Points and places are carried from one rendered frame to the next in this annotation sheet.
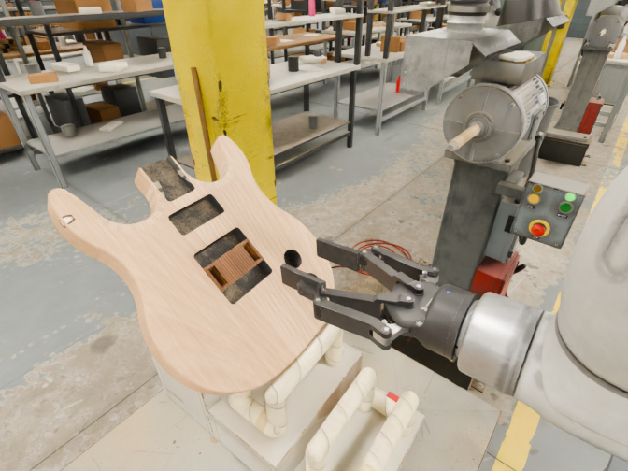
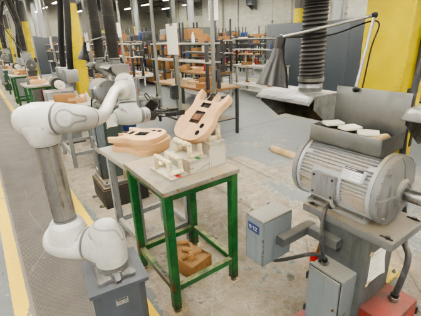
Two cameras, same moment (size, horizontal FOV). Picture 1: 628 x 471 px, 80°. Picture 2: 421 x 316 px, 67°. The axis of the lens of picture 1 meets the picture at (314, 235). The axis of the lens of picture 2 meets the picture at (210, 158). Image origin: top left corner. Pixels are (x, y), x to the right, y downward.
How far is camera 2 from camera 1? 2.21 m
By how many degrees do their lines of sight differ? 91
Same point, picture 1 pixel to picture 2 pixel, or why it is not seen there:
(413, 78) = (280, 106)
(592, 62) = not seen: outside the picture
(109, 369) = (297, 219)
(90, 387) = not seen: hidden behind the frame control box
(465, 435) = (161, 186)
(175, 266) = (193, 109)
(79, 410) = not seen: hidden behind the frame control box
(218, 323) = (185, 121)
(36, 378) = (293, 202)
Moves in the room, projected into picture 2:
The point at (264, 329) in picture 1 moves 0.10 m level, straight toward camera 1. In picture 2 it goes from (185, 128) to (170, 129)
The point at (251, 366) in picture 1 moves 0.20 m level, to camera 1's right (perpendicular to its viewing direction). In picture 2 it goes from (178, 130) to (166, 139)
